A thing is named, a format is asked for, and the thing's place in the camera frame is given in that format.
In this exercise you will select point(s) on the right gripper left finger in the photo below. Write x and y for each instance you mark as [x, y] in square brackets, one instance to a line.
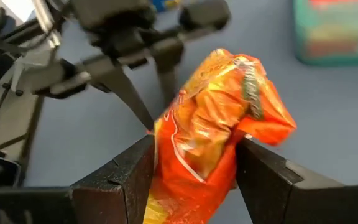
[120, 193]

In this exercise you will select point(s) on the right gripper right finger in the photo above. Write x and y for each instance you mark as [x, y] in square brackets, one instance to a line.
[259, 183]

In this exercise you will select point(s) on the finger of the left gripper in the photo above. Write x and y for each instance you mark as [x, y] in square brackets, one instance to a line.
[126, 93]
[168, 81]

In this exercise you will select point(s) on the blue ramen packet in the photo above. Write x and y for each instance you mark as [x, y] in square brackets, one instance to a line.
[165, 3]

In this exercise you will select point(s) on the orange chicken ramen packet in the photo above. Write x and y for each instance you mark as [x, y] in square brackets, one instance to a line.
[204, 130]
[337, 2]

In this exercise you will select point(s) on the green plastic tray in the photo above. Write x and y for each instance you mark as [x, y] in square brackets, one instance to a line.
[337, 37]

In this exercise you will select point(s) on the black metal rig frame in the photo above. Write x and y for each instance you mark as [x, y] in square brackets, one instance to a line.
[31, 124]

